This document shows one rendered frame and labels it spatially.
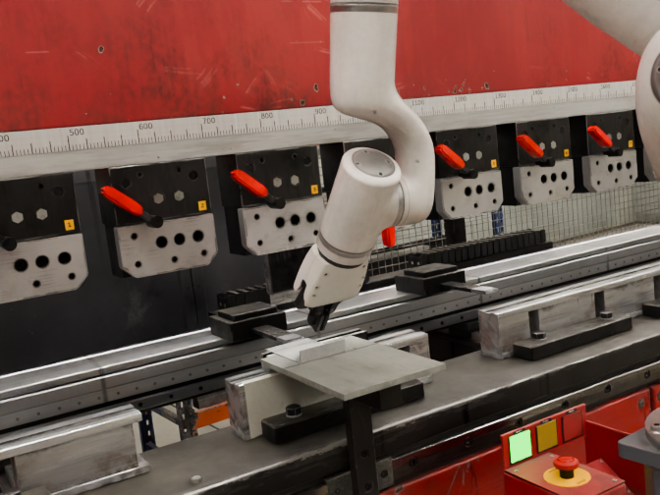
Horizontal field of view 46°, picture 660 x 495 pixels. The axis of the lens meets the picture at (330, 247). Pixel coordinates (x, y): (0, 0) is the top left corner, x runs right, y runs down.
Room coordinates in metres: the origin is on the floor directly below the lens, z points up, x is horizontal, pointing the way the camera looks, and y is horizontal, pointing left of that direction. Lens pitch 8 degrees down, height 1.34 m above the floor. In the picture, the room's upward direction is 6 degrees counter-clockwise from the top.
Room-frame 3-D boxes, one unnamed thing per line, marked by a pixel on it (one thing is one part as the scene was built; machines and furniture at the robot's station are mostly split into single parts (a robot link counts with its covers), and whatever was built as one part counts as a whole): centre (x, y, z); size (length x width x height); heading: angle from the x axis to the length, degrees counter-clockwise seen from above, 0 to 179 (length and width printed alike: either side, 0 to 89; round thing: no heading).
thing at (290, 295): (1.30, 0.07, 1.13); 0.10 x 0.02 x 0.10; 120
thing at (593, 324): (1.56, -0.49, 0.89); 0.30 x 0.05 x 0.03; 120
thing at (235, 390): (1.33, 0.02, 0.92); 0.39 x 0.06 x 0.10; 120
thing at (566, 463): (1.15, -0.33, 0.79); 0.04 x 0.04 x 0.04
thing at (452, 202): (1.49, -0.26, 1.26); 0.15 x 0.09 x 0.17; 120
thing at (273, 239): (1.29, 0.09, 1.26); 0.15 x 0.09 x 0.17; 120
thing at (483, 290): (1.67, -0.26, 1.01); 0.26 x 0.12 x 0.05; 30
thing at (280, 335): (1.44, 0.14, 1.01); 0.26 x 0.12 x 0.05; 30
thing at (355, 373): (1.17, -0.01, 1.00); 0.26 x 0.18 x 0.01; 30
